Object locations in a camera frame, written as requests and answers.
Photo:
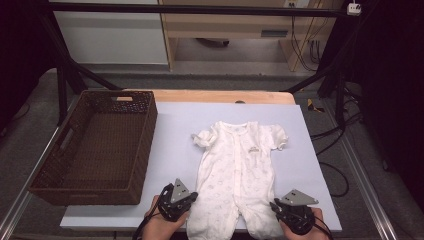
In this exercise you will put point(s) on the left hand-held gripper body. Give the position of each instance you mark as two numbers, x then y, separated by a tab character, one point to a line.
178	193

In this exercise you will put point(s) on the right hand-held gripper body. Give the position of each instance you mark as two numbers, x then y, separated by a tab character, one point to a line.
296	198

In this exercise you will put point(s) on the white baby romper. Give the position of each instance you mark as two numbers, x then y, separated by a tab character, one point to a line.
233	173

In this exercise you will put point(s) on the brown woven basket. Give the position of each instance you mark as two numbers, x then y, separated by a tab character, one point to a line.
100	150

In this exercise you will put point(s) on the person's left hand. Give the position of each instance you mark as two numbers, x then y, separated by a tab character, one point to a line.
163	230

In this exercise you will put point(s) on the person's right hand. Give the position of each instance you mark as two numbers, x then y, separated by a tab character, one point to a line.
301	237

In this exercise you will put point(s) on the yellow and black tape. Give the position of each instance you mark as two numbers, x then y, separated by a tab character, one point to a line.
313	106

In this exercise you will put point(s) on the black metal stand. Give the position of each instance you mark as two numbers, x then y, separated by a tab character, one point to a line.
340	93
62	86

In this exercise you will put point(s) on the black curtain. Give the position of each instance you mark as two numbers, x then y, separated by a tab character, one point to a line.
393	83

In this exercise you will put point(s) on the white cabinet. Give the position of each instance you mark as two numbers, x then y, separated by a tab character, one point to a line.
110	36

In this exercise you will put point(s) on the light wooden desk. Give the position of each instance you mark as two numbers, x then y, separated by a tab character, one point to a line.
226	25

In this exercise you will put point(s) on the small white device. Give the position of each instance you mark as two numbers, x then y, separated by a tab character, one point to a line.
354	8

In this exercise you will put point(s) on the aluminium rail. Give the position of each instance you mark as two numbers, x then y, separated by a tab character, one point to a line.
383	223
13	215

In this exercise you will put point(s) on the black horizontal frame bar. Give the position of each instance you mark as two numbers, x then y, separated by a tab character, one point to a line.
200	9

